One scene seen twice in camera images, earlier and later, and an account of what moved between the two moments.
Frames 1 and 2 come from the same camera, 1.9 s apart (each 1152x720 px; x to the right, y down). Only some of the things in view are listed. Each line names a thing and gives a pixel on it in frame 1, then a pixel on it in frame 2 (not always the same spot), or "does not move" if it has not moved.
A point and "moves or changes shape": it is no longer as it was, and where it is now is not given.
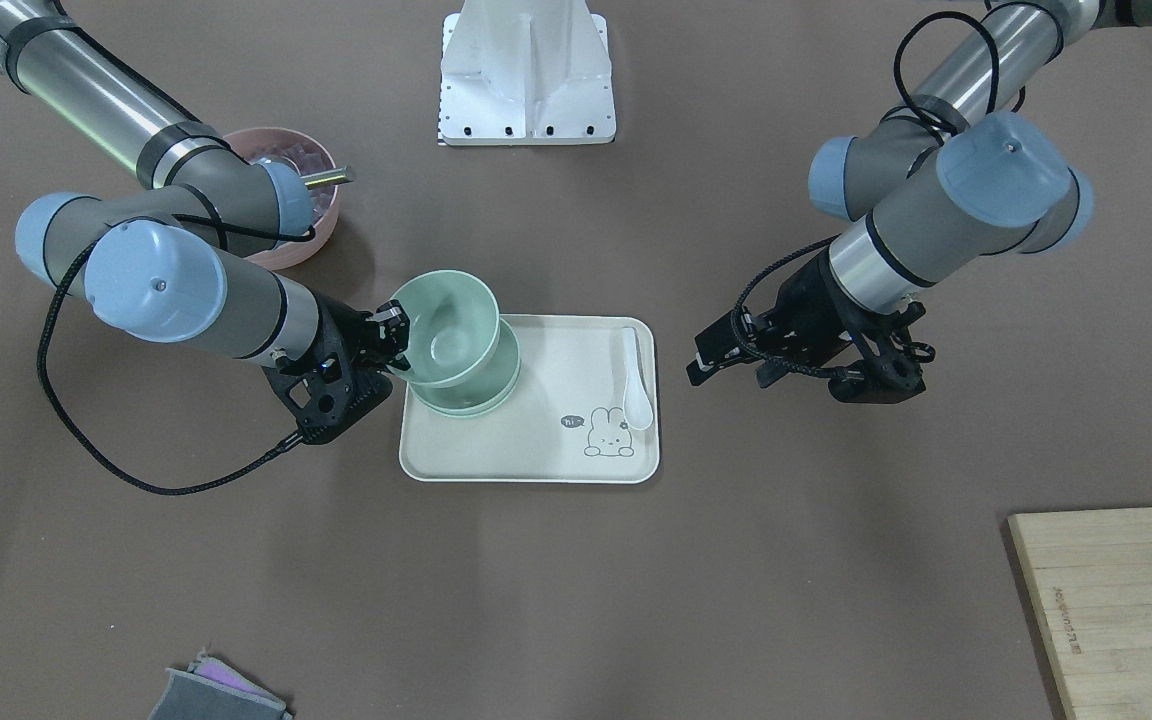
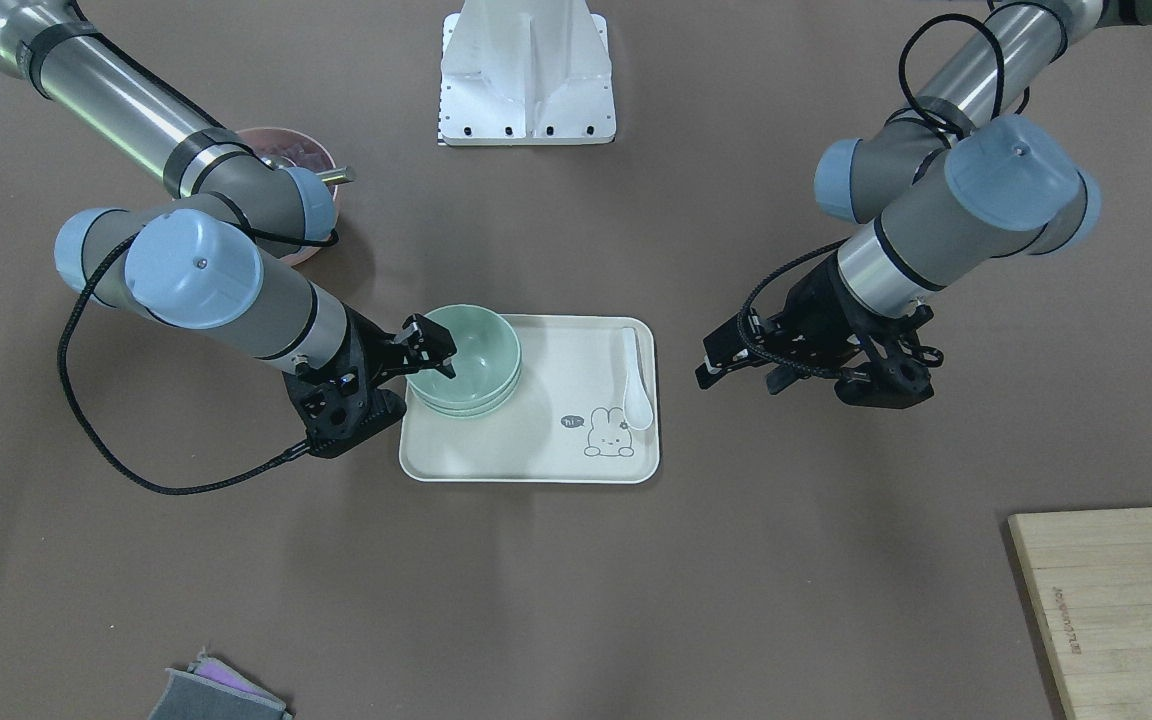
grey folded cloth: [214, 689] does not move
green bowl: [453, 328] moves or changes shape
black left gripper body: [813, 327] does not move
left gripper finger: [718, 348] does not move
